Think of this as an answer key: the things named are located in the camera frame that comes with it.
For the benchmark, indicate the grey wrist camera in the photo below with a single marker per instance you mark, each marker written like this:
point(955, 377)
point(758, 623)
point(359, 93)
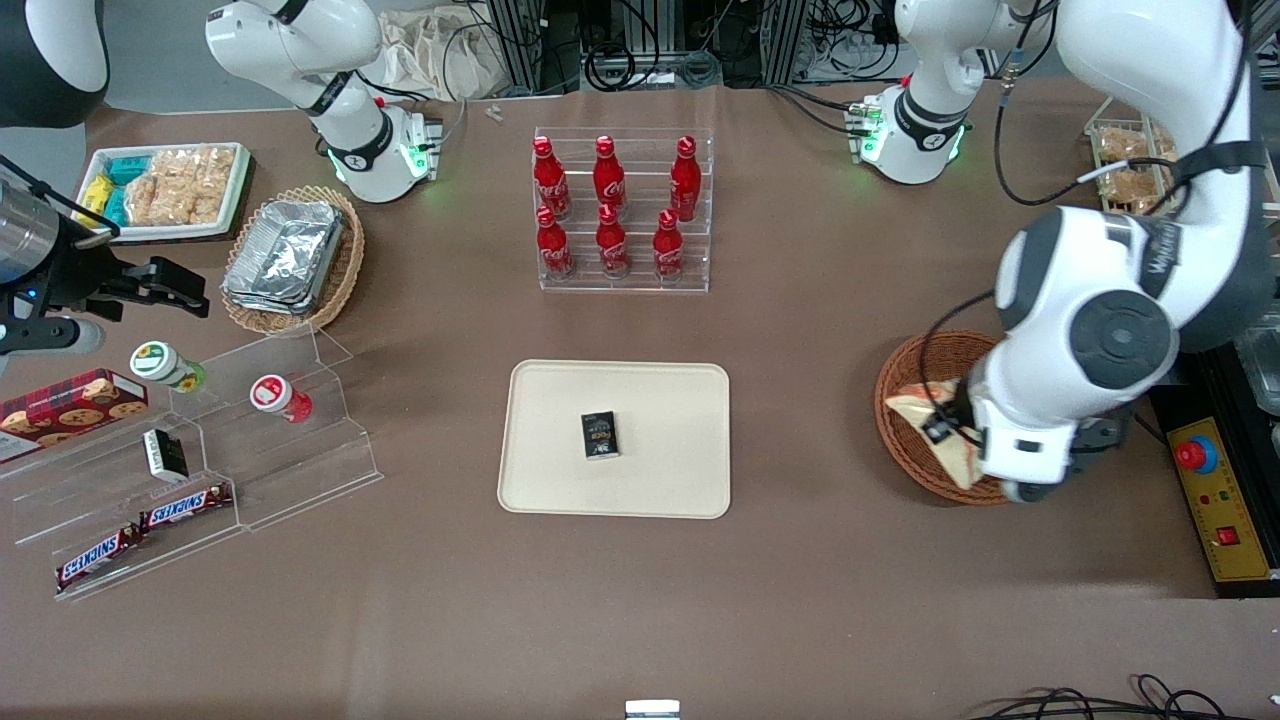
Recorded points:
point(50, 336)
point(1098, 435)

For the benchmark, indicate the brown wicker basket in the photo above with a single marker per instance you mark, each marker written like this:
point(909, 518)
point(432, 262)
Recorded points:
point(900, 450)

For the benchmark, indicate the small black white box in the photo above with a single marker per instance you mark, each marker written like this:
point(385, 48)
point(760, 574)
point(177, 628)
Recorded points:
point(164, 455)

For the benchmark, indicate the triangle sandwich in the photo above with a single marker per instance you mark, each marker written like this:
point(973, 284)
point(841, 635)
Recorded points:
point(910, 405)

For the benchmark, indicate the red cola bottle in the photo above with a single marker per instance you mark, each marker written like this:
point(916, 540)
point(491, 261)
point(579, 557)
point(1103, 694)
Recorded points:
point(612, 248)
point(668, 250)
point(551, 185)
point(686, 185)
point(608, 180)
point(554, 250)

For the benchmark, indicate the beige plastic tray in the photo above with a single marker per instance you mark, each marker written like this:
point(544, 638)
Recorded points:
point(660, 400)

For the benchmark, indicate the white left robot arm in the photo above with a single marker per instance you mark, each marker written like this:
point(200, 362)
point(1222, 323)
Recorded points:
point(1130, 290)

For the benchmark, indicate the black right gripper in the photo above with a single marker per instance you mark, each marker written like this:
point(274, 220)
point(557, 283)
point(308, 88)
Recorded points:
point(72, 272)

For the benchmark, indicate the rice cracker snack bag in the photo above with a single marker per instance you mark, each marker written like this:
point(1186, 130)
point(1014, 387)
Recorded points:
point(212, 180)
point(158, 190)

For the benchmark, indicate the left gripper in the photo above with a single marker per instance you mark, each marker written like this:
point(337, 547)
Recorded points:
point(958, 404)

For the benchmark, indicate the green lid cup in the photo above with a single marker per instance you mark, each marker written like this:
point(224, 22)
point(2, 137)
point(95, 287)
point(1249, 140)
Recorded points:
point(160, 363)

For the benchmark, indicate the clear acrylic bottle rack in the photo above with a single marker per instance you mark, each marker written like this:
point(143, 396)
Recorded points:
point(640, 285)

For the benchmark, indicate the beige cloth bag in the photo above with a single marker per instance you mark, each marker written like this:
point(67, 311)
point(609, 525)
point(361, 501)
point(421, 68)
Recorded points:
point(440, 55)

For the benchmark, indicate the light woven basket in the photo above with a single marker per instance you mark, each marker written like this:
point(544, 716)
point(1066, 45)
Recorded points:
point(345, 270)

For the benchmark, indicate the clear acrylic step stand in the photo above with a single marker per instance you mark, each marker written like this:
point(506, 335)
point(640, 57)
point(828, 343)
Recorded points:
point(290, 470)

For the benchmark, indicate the yellow snack packet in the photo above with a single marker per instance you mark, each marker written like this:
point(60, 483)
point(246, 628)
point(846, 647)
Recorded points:
point(96, 192)

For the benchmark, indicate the red cookie box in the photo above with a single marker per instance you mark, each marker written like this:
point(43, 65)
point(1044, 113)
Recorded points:
point(70, 410)

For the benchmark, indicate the yellow emergency stop box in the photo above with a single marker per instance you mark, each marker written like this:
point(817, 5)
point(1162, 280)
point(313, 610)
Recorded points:
point(1225, 500)

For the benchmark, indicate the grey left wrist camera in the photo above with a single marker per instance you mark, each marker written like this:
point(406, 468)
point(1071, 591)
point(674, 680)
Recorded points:
point(1098, 435)

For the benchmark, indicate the red lid cup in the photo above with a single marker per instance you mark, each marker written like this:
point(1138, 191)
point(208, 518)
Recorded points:
point(275, 395)

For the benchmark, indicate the teal snack packet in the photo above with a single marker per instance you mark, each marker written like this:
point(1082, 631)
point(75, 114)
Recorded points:
point(127, 168)
point(114, 207)

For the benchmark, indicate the snickers bar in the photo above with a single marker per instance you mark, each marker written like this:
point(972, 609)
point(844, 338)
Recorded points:
point(95, 555)
point(185, 508)

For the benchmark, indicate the small black packet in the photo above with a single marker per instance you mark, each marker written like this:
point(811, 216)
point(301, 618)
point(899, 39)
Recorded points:
point(600, 436)

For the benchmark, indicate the stack of foil trays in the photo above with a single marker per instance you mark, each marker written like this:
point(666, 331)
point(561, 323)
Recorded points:
point(285, 255)

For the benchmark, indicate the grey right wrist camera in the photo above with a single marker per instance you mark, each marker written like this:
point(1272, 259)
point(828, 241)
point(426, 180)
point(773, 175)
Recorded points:
point(50, 336)

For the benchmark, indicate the white snack tray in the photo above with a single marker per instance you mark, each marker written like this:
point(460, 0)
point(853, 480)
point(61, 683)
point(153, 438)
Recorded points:
point(240, 190)

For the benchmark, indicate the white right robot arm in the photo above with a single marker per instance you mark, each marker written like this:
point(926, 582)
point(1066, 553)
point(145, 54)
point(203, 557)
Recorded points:
point(300, 50)

